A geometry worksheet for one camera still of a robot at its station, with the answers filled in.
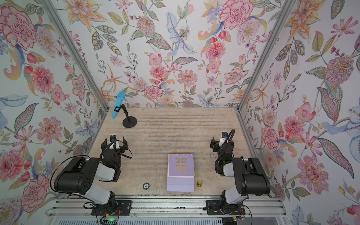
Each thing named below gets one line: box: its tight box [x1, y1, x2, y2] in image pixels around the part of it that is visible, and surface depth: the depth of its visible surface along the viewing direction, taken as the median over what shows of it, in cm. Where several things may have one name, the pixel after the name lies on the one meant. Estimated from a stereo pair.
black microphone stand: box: [114, 104, 138, 128], surface depth 112 cm
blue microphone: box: [112, 91, 127, 119], surface depth 95 cm
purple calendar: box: [166, 153, 195, 193], surface depth 82 cm
